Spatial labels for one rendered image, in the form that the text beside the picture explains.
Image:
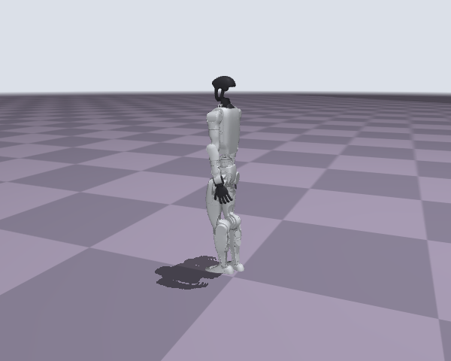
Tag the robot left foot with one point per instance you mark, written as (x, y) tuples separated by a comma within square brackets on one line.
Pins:
[(216, 268)]

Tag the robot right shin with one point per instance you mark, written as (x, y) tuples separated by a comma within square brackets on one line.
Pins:
[(234, 243)]

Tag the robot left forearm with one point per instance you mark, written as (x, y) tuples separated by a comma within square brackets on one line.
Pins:
[(214, 159)]

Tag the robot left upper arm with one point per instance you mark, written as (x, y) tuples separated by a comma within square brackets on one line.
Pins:
[(214, 119)]

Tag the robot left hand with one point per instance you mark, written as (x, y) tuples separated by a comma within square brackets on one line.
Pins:
[(221, 192)]

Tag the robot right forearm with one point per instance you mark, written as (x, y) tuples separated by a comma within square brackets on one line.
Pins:
[(233, 157)]

